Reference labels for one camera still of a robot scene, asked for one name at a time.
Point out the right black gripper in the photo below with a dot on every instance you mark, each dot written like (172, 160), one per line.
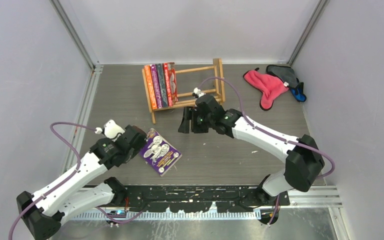
(184, 127)

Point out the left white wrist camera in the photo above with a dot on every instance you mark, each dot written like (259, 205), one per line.
(112, 130)

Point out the grey cloth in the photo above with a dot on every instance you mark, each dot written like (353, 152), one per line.
(285, 73)

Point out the floral Alcott book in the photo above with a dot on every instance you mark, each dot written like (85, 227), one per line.
(162, 85)

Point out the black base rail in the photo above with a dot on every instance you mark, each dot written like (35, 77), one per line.
(192, 198)

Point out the orange treehouse book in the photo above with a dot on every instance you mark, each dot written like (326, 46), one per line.
(150, 87)

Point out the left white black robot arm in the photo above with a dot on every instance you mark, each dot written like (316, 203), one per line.
(46, 210)

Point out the wooden book rack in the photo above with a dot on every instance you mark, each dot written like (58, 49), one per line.
(218, 90)

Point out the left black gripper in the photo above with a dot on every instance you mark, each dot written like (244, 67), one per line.
(127, 127)

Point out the blue cloth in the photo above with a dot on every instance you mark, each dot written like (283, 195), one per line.
(298, 93)

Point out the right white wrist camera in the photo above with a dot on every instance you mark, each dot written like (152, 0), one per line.
(197, 93)

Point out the slotted cable duct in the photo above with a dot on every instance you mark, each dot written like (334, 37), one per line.
(212, 214)

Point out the red cartoon book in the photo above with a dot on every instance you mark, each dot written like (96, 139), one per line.
(171, 82)

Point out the pink cloth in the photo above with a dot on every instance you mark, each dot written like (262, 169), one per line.
(270, 86)

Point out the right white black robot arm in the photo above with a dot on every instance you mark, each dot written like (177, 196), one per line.
(303, 161)

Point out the purple book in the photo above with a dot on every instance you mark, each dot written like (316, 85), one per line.
(159, 153)
(156, 86)

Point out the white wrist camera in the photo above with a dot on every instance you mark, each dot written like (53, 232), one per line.
(112, 130)
(197, 93)

